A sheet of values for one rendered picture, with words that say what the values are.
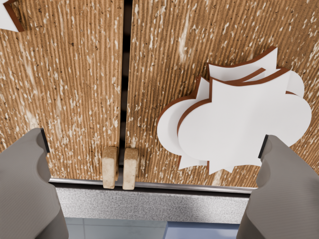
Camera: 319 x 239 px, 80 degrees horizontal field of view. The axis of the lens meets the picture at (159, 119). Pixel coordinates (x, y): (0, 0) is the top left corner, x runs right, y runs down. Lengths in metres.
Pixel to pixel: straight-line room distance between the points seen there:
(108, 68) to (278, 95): 0.18
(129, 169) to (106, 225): 1.98
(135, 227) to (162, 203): 1.87
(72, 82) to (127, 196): 0.23
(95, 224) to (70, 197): 1.85
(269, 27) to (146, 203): 0.34
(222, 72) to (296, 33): 0.09
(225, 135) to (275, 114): 0.06
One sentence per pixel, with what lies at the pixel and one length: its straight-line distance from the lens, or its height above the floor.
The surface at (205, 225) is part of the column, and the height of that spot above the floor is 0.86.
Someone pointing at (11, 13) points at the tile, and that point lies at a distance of 0.25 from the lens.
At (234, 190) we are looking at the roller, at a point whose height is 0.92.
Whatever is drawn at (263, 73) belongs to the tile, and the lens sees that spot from 0.24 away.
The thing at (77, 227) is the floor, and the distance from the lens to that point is 2.34.
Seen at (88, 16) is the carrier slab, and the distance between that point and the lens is 0.23.
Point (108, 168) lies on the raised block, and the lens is 0.27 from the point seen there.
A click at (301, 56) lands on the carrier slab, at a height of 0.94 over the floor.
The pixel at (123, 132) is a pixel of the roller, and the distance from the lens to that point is 0.28.
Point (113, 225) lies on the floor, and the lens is 2.25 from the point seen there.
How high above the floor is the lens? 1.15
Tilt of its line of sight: 60 degrees down
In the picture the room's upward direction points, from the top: 174 degrees clockwise
